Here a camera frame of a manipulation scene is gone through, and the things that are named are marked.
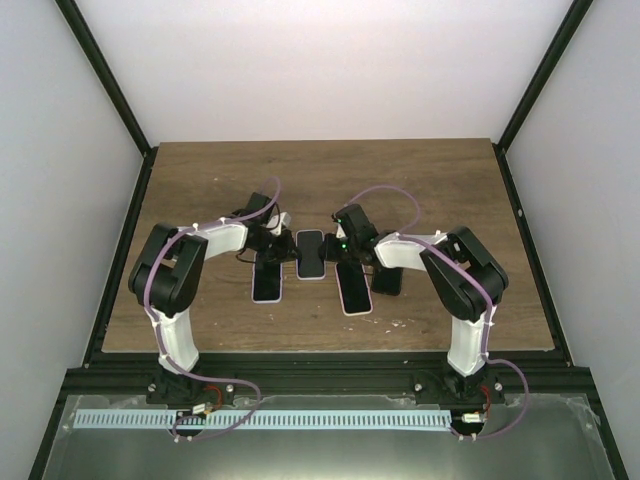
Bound small lilac phone case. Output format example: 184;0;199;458
294;228;327;281

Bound large lilac phone case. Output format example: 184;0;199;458
250;249;284;305

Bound beige phone case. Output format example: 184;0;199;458
334;262;374;317

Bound black phone case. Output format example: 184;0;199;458
370;267;405;297

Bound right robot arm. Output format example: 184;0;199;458
320;204;509;403

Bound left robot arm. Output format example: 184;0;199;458
128;192;299;404

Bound light blue slotted strip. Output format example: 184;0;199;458
73;409;452;432

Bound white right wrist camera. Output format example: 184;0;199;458
332;215;348;240

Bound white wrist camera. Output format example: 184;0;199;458
332;215;348;240
266;212;291;236

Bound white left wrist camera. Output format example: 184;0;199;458
266;212;291;236

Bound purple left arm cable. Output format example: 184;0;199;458
143;176;261;444

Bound black aluminium frame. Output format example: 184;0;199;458
29;1;628;479

